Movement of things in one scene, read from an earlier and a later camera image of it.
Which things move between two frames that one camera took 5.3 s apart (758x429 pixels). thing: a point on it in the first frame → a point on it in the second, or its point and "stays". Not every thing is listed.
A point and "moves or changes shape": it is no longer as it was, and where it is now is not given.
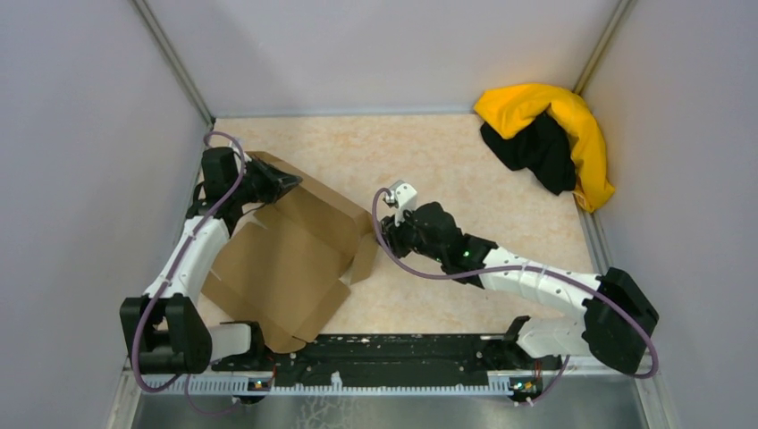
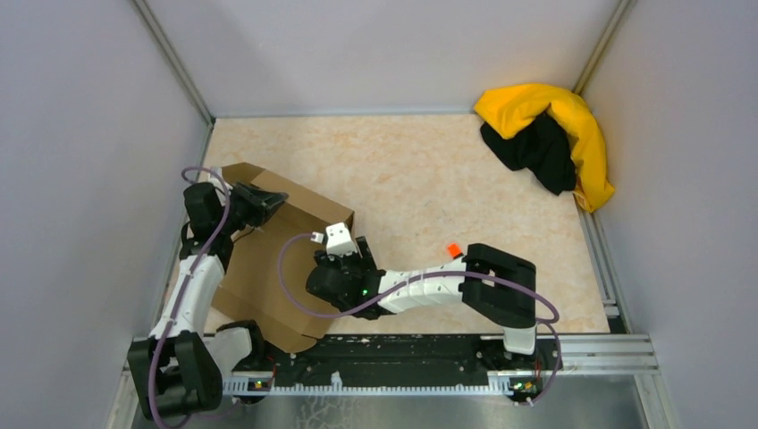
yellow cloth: (509, 111) stays
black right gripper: (393, 232) → (363, 256)
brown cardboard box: (284, 264) moves or changes shape
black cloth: (543, 147) stays
